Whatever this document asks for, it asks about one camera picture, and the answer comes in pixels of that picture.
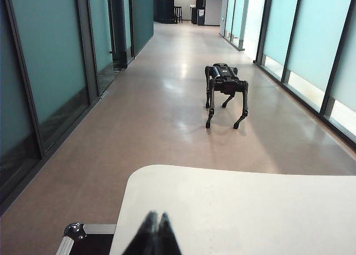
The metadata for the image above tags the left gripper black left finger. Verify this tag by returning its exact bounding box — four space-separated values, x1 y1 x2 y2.
130 210 159 255

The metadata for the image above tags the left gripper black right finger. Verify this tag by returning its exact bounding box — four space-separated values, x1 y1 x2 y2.
157 212 183 255

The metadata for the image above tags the black aluminium-edged flight case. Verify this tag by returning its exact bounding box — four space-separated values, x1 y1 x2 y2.
55 223 117 255

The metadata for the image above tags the dark green counter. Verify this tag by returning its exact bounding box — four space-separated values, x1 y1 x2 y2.
152 0 178 24

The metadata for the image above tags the tall black machine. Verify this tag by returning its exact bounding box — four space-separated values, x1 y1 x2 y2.
194 0 207 26

